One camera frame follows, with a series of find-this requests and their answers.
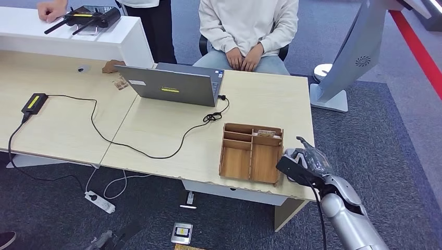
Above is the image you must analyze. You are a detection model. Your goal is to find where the seated person's right hand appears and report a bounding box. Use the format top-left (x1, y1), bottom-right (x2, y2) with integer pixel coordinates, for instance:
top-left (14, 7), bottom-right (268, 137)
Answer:
top-left (225, 47), bottom-right (247, 71)

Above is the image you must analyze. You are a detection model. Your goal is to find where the standing person's hand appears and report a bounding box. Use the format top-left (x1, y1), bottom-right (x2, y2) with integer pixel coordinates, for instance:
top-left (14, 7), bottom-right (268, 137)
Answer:
top-left (36, 0), bottom-right (68, 24)

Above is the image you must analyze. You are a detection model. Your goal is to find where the seated person's left hand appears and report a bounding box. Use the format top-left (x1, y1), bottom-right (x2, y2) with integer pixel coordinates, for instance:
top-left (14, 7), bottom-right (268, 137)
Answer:
top-left (241, 43), bottom-right (265, 72)

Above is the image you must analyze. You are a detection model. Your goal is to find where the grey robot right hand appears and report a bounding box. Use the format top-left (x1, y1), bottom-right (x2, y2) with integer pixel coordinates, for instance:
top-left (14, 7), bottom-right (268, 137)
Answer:
top-left (285, 136), bottom-right (335, 178)

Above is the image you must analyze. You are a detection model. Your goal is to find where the seated person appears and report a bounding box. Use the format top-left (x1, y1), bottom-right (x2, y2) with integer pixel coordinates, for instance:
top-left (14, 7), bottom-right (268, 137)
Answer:
top-left (192, 0), bottom-right (299, 76)

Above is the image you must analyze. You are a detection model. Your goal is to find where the standing person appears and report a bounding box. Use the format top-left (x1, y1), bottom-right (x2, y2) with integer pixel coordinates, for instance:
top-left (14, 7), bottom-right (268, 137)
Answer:
top-left (36, 0), bottom-right (177, 65)

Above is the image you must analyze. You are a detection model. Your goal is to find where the small patterned card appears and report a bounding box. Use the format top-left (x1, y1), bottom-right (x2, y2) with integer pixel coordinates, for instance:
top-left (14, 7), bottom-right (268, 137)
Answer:
top-left (112, 77), bottom-right (129, 91)

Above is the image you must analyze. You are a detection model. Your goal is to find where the black remote controller with antennas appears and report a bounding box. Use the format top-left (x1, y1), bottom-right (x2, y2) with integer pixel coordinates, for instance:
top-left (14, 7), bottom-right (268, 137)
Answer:
top-left (44, 5), bottom-right (121, 36)

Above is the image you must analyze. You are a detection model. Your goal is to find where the beige desk leg panel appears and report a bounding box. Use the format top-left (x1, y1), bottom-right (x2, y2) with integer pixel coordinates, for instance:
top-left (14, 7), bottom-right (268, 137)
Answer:
top-left (274, 198), bottom-right (309, 232)

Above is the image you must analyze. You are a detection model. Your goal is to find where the grey laptop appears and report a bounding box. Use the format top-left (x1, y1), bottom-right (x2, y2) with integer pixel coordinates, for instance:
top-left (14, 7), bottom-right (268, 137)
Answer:
top-left (115, 62), bottom-right (225, 108)

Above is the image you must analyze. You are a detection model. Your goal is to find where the white round base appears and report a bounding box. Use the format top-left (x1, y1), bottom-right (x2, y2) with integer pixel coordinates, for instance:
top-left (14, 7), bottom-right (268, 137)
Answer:
top-left (313, 63), bottom-right (334, 83)

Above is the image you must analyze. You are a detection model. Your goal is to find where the white reception counter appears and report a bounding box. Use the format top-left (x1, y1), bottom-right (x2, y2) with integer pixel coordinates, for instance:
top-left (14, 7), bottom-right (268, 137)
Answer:
top-left (0, 6), bottom-right (155, 69)

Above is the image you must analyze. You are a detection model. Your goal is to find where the wooden desk organizer box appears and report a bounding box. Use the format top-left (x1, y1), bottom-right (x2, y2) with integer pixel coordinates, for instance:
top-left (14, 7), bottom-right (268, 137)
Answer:
top-left (218, 122), bottom-right (285, 187)

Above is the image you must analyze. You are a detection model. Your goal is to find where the white desk crossbeam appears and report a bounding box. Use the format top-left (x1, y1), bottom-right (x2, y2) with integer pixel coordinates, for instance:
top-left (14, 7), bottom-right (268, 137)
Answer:
top-left (181, 179), bottom-right (288, 207)

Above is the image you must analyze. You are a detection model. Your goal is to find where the black power adapter yellow label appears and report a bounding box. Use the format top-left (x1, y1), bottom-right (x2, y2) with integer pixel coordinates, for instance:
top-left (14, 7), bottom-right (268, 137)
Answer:
top-left (20, 93), bottom-right (49, 116)

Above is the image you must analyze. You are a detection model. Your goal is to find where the grey kiosk display stand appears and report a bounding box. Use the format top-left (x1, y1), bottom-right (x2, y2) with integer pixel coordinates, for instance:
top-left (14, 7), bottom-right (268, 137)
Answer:
top-left (310, 0), bottom-right (432, 114)

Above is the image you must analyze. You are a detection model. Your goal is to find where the small silver box yellow label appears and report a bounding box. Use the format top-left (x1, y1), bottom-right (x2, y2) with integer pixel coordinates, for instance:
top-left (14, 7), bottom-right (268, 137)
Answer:
top-left (170, 222), bottom-right (194, 245)

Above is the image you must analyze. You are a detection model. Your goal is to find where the white power strip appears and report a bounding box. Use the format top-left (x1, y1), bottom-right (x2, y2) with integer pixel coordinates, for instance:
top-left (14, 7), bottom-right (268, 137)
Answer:
top-left (84, 191), bottom-right (116, 215)

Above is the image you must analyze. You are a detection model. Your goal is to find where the dark shoe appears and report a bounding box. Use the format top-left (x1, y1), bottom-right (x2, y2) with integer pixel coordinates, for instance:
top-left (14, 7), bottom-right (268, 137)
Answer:
top-left (0, 232), bottom-right (17, 250)

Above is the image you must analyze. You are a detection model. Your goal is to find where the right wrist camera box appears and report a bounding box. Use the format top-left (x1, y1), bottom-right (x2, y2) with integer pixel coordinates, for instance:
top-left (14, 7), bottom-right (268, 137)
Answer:
top-left (275, 156), bottom-right (325, 189)

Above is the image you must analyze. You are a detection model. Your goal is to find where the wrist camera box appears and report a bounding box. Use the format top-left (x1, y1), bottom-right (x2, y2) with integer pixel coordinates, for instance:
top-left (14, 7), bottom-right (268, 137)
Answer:
top-left (275, 156), bottom-right (325, 189)
top-left (110, 220), bottom-right (142, 246)

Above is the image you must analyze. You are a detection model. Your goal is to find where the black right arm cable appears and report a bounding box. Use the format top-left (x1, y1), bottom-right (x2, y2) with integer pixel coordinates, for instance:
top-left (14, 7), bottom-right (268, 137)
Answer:
top-left (303, 176), bottom-right (328, 250)

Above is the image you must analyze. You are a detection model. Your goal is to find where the black laptop charger cable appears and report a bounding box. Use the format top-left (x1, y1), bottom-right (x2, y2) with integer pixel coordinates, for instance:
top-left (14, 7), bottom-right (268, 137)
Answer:
top-left (46, 94), bottom-right (230, 160)

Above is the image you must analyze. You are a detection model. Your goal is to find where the black adapter mains cable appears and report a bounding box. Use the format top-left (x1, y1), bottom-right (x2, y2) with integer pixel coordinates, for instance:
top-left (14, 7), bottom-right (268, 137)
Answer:
top-left (7, 114), bottom-right (87, 194)

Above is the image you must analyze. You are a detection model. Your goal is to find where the white power cable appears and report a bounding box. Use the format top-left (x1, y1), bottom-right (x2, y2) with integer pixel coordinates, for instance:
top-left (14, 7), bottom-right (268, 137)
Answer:
top-left (85, 165), bottom-right (152, 201)

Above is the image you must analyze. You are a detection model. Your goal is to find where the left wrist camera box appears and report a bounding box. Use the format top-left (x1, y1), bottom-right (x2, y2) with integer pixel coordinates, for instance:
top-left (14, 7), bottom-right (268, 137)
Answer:
top-left (110, 220), bottom-right (142, 246)

